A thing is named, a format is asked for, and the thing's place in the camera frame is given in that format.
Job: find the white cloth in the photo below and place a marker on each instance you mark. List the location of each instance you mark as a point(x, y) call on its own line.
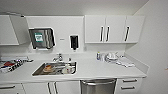
point(126, 62)

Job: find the steel paper towel dispenser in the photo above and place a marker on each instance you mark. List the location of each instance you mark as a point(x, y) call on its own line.
point(46, 36)

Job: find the dish soap bottle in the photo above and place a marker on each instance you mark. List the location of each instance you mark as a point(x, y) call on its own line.
point(98, 56)

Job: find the small wall label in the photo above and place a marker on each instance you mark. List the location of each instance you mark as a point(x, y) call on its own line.
point(62, 39)

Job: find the plate with orange food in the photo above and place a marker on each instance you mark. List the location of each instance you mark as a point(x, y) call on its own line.
point(49, 68)

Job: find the chrome faucet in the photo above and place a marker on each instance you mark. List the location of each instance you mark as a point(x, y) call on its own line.
point(59, 58)

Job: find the black soap dispenser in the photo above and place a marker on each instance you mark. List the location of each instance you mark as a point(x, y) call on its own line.
point(74, 41)

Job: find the white cup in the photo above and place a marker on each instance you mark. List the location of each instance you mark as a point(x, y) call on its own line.
point(68, 69)

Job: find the stainless steel dishwasher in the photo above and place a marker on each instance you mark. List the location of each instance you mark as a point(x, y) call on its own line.
point(98, 90)

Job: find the white two-door base cabinet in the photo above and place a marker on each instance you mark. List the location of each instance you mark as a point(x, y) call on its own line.
point(70, 88)

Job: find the stainless steel sink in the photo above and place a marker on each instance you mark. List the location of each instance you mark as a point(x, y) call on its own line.
point(38, 71)

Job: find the white drawer unit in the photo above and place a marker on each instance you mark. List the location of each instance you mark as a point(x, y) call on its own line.
point(130, 84)
point(19, 91)

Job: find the small sink soap pump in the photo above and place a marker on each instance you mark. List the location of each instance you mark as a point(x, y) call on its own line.
point(69, 60)

